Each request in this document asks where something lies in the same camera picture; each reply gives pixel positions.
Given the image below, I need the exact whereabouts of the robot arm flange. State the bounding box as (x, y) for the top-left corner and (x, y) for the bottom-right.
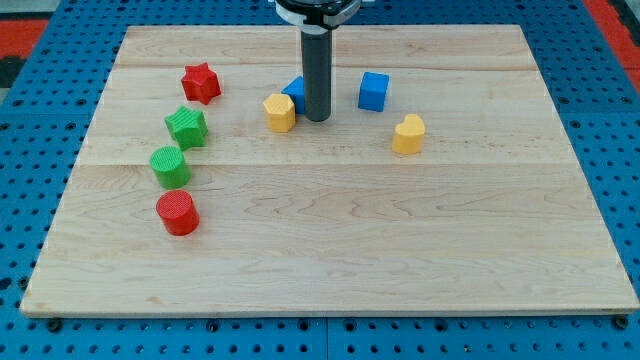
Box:
(275, 0), (362, 35)

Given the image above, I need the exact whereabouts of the yellow heart block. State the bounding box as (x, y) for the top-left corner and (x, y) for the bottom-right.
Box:
(391, 114), (426, 155)

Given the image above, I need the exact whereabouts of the yellow hexagon block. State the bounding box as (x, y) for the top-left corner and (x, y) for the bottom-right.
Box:
(263, 94), (296, 133)

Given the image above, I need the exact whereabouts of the blue triangle block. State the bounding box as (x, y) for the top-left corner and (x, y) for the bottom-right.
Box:
(281, 76), (306, 115)

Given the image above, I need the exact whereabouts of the blue cube block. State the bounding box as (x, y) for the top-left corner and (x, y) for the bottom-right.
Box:
(358, 72), (390, 112)

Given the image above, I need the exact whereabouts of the wooden board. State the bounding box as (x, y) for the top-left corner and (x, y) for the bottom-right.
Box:
(21, 25), (639, 318)

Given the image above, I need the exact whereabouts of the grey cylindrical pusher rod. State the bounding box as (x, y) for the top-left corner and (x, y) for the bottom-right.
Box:
(301, 30), (332, 122)

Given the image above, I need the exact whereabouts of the green star block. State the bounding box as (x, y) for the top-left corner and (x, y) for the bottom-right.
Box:
(164, 105), (208, 151)

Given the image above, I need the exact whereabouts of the red cylinder block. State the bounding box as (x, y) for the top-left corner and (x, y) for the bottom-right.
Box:
(155, 190), (200, 236)

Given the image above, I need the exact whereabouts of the red star block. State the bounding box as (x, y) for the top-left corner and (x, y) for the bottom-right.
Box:
(181, 62), (222, 105)

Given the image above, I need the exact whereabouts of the green cylinder block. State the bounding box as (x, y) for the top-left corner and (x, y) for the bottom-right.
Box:
(149, 146), (191, 190)

